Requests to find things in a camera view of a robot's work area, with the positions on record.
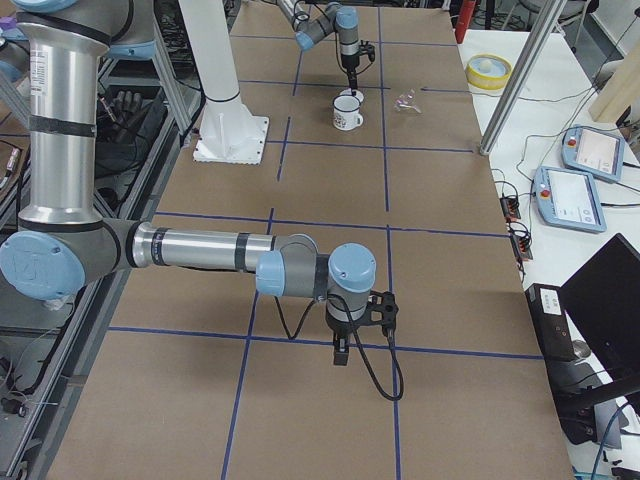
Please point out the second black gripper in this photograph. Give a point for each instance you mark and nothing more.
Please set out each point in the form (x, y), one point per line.
(340, 329)

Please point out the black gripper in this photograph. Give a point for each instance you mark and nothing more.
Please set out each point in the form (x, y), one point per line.
(350, 61)

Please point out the white ceramic lid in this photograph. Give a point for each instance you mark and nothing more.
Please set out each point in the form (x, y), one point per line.
(358, 93)

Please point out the clear plastic funnel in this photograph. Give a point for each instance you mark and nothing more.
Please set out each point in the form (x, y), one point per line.
(406, 102)

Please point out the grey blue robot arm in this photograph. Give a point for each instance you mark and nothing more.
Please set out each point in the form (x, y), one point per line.
(335, 18)

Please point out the white enamel mug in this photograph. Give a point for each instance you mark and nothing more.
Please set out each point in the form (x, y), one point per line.
(346, 113)

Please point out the red cylinder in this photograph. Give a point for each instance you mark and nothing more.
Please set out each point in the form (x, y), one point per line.
(464, 18)

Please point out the yellow tape roll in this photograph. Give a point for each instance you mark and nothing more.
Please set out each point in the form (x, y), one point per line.
(488, 72)

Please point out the far orange connector block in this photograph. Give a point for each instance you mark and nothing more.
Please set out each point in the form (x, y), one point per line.
(510, 208)

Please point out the orange connector block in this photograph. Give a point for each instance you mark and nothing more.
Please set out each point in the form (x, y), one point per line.
(510, 208)
(521, 247)

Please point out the near orange connector block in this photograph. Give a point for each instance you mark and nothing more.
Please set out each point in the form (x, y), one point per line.
(521, 247)

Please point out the black desktop box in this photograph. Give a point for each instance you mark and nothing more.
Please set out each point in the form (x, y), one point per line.
(550, 323)

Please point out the near teach pendant tablet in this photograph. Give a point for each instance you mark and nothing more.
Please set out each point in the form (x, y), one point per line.
(568, 199)

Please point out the teach pendant tablet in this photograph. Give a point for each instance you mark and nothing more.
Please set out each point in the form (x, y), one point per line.
(594, 151)
(568, 199)

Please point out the far teach pendant tablet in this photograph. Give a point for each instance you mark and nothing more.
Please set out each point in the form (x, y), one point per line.
(594, 151)

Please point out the black laptop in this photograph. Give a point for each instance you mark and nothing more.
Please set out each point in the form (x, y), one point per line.
(602, 300)

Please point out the wooden beam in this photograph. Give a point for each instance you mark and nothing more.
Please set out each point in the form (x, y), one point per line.
(621, 90)

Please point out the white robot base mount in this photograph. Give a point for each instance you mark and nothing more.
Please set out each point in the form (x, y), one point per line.
(228, 132)

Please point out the aluminium frame post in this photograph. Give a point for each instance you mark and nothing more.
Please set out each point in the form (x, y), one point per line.
(536, 40)

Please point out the aluminium side frame rack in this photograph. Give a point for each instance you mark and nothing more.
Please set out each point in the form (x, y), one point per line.
(64, 247)

